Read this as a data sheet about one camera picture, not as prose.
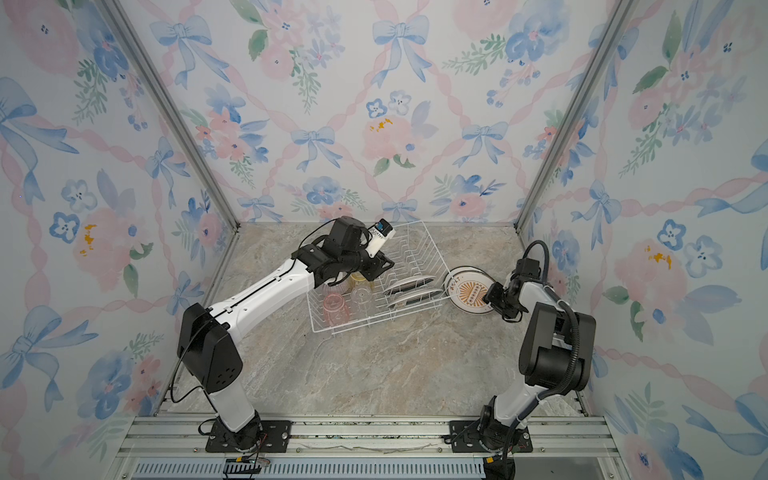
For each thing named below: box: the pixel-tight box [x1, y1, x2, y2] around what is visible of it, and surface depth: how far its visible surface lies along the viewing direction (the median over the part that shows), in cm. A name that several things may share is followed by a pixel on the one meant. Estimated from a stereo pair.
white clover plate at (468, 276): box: [442, 265, 497, 287], surface depth 105 cm
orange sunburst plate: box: [448, 270, 495, 314], surface depth 102 cm
